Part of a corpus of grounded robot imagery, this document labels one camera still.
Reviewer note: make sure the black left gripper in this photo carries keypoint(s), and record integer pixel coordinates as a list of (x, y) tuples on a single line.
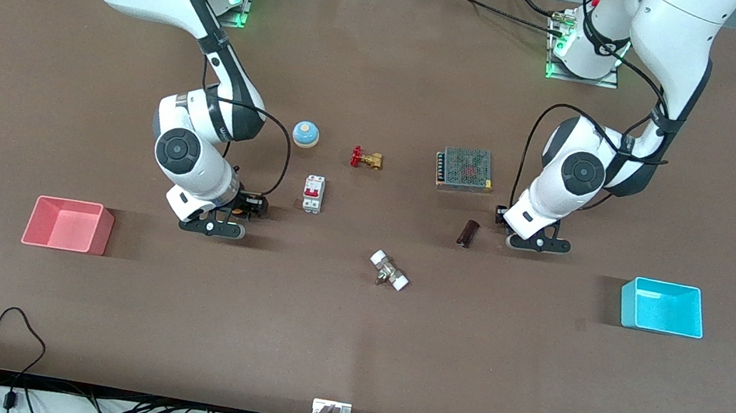
[(501, 215)]

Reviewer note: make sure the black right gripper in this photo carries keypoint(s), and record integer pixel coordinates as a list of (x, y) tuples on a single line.
[(246, 204)]

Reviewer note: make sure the yellow push button switch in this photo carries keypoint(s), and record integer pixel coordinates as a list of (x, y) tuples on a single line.
[(242, 213)]

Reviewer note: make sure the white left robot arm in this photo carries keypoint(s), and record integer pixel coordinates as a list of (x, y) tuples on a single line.
[(673, 33)]

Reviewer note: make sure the dark brown cylinder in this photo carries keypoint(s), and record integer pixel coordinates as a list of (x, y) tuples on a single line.
[(467, 233)]

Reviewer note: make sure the white circuit breaker red lever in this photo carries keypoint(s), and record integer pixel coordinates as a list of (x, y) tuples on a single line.
[(313, 195)]

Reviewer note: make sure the metal mesh power supply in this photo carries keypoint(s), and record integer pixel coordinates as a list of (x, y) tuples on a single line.
[(467, 170)]

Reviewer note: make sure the blue round knob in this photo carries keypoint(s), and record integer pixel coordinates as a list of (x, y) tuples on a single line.
[(306, 134)]

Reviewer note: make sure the brass valve red handwheel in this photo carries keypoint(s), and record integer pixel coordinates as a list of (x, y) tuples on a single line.
[(369, 160)]

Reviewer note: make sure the brass fitting white caps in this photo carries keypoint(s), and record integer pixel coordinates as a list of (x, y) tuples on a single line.
[(389, 271)]

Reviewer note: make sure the cyan plastic box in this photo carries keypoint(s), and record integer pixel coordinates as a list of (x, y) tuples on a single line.
[(663, 313)]

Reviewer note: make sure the pink plastic box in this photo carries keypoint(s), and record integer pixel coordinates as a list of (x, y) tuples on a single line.
[(66, 229)]

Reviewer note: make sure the brass connector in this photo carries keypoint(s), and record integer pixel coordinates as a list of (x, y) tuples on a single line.
[(563, 20)]

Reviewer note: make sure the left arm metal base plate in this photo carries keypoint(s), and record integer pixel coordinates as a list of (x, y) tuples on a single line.
[(602, 81)]

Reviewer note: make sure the small metal bracket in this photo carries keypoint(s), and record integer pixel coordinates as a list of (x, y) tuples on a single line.
[(319, 407)]

